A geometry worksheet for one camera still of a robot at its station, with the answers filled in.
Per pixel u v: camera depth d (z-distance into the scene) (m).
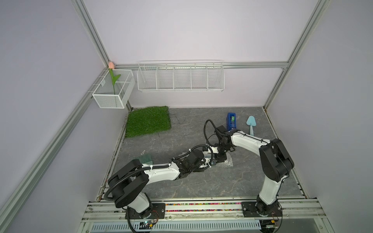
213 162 0.73
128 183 0.44
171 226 0.71
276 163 0.49
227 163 0.85
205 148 0.81
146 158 0.91
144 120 1.11
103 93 0.83
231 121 1.05
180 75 0.99
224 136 0.69
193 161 0.67
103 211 0.75
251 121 1.12
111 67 0.89
